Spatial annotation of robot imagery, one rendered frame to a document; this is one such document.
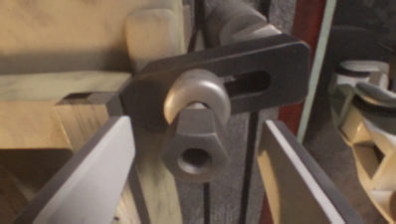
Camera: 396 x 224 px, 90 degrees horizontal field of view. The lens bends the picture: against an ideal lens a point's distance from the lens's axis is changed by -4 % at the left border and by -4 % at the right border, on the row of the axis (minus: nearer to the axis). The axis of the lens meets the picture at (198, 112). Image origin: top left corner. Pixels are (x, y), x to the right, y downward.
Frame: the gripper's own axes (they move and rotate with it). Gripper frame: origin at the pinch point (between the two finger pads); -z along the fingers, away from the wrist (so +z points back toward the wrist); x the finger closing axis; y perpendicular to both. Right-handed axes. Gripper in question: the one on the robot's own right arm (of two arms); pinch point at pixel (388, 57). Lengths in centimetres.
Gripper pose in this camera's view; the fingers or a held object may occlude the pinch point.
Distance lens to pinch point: 85.4
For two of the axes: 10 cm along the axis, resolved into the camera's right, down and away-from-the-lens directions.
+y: -8.3, 5.1, 2.2
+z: 1.8, 6.2, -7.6
